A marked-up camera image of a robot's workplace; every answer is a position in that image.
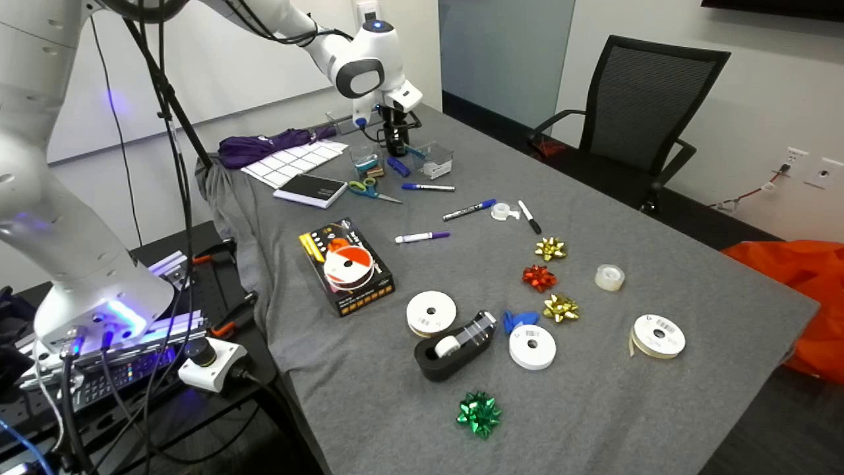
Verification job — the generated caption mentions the orange cloth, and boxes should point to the orange cloth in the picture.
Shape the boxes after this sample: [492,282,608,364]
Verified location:
[723,236,844,391]

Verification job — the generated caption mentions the black tape dispenser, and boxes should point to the black tape dispenser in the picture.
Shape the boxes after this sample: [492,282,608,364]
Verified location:
[411,309,500,385]

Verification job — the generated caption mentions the black mug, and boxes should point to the black mug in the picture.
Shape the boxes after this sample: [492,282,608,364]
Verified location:
[378,119,414,157]

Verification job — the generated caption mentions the white label sheets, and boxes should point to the white label sheets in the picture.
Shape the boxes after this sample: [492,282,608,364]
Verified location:
[237,137,351,193]

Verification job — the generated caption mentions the metal robot mounting plate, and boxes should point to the metal robot mounting plate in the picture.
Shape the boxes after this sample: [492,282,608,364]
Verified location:
[16,305,208,417]

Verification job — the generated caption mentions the black white marker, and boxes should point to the black white marker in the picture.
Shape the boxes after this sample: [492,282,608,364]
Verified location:
[514,198,547,236]

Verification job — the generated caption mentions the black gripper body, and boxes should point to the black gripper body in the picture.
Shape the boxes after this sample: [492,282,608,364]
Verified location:
[378,103,419,133]

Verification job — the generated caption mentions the red gift bow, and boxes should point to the red gift bow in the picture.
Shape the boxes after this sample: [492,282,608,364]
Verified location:
[520,263,559,294]

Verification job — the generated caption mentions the blue white marker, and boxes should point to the blue white marker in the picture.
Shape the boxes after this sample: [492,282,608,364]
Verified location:
[394,230,455,244]

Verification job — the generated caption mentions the white wall plate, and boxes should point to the white wall plate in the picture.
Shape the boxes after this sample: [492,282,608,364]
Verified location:
[802,154,844,193]

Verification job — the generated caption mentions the thick clear tape roll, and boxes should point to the thick clear tape roll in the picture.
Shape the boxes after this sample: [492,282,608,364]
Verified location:
[595,260,629,294]

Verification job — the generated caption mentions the red white ribbon spool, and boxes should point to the red white ribbon spool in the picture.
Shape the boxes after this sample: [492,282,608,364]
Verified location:
[319,243,378,292]

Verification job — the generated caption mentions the white wall outlet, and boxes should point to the white wall outlet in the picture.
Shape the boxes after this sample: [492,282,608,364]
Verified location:
[783,141,814,178]

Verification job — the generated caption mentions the green blue scissors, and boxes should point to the green blue scissors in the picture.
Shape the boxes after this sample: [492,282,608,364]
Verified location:
[345,173,405,205]

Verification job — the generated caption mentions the orange handled pliers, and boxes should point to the orange handled pliers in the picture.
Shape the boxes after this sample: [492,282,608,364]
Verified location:
[194,244,237,265]
[208,298,260,339]

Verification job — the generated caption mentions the black wall television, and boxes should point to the black wall television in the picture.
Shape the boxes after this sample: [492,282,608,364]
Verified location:
[699,0,844,23]

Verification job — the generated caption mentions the small grey metal bracket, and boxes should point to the small grey metal bracket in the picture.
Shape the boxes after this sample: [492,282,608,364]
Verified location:
[149,248,199,292]

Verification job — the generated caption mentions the thin outlet cable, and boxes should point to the thin outlet cable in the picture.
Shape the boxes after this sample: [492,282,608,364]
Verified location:
[711,161,794,213]

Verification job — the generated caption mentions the blue gift bow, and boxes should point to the blue gift bow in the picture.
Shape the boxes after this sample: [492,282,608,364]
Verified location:
[500,305,541,337]

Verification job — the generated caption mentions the black power cable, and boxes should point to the black power cable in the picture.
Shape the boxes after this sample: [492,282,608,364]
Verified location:
[229,367,306,429]

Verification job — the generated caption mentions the white power strip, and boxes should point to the white power strip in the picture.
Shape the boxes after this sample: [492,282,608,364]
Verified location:
[177,334,252,396]

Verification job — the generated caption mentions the purple cloth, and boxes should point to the purple cloth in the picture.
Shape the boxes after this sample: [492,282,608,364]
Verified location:
[218,123,342,172]

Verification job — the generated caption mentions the green gift bow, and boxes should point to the green gift bow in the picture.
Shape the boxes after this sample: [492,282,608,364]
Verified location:
[455,391,504,439]

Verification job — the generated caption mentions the black tripod stand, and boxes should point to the black tripod stand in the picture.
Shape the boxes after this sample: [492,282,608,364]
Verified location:
[115,0,219,265]

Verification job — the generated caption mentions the gold gift bow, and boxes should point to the gold gift bow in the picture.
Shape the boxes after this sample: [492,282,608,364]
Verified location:
[533,235,570,263]
[541,290,583,327]

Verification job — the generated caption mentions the clear plastic box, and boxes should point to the clear plastic box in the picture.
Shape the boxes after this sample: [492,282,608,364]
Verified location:
[417,141,455,181]

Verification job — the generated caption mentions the grey tablecloth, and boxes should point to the grey tablecloth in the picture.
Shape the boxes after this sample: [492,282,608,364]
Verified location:
[194,95,823,475]

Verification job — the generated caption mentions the black mesh office chair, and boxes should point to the black mesh office chair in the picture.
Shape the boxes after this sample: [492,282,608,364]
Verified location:
[525,34,735,219]

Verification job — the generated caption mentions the white gold ribbon spool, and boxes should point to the white gold ribbon spool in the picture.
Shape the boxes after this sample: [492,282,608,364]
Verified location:
[625,310,691,360]

